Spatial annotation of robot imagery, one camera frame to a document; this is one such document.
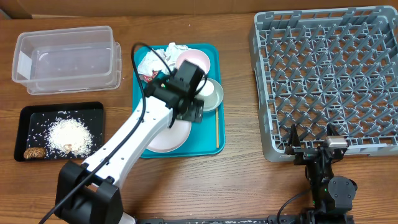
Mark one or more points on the white paper cup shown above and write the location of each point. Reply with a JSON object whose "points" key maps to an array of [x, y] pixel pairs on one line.
{"points": [[207, 90]]}

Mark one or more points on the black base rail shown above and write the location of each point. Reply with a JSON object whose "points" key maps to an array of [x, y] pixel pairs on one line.
{"points": [[217, 221]]}

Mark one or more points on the white round plate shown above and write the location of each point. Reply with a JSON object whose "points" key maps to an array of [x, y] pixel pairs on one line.
{"points": [[171, 138]]}

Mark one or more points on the teal plastic tray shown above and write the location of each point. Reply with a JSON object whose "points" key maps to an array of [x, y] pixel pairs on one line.
{"points": [[202, 138]]}

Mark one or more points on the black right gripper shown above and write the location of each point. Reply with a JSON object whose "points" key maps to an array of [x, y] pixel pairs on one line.
{"points": [[303, 155]]}

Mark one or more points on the white napkin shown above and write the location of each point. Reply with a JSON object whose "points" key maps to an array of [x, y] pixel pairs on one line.
{"points": [[152, 62], [173, 51]]}

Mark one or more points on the grey dish rack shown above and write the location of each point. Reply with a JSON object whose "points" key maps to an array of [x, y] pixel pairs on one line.
{"points": [[321, 67]]}

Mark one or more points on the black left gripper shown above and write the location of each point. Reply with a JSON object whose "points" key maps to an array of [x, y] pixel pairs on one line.
{"points": [[194, 111]]}

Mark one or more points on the clear plastic bin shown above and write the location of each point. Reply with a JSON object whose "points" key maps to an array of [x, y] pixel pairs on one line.
{"points": [[67, 60]]}

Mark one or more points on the brown mushroom piece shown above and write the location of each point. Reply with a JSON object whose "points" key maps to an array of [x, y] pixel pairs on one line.
{"points": [[35, 153]]}

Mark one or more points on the white round bowl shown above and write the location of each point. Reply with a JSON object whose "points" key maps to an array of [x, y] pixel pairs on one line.
{"points": [[196, 57]]}

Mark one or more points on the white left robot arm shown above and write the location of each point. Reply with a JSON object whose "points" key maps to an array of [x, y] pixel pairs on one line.
{"points": [[90, 192]]}

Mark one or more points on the wooden chopstick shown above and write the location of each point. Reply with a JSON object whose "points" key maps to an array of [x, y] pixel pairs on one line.
{"points": [[217, 129]]}

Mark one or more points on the red snack wrapper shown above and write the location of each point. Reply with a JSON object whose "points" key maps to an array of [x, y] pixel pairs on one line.
{"points": [[149, 77]]}

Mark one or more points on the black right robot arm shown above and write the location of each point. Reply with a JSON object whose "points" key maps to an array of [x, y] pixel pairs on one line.
{"points": [[332, 195]]}

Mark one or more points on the white rice pile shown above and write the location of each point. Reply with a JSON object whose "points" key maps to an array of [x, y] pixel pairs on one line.
{"points": [[69, 136]]}

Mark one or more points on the grey green bowl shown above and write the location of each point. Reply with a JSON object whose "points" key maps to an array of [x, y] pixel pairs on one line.
{"points": [[212, 102]]}

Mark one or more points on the black plastic tray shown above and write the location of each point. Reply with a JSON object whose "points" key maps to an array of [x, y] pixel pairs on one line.
{"points": [[35, 122]]}

